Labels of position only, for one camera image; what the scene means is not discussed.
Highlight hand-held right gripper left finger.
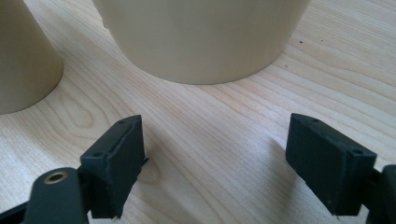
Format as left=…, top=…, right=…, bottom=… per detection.
left=79, top=114, right=149, bottom=220

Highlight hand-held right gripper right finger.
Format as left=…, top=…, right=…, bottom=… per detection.
left=285, top=112, right=378, bottom=217

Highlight white pedal trash bin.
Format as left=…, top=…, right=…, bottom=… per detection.
left=0, top=0, right=64, bottom=116

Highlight beige round container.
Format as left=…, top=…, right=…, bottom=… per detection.
left=91, top=0, right=312, bottom=86

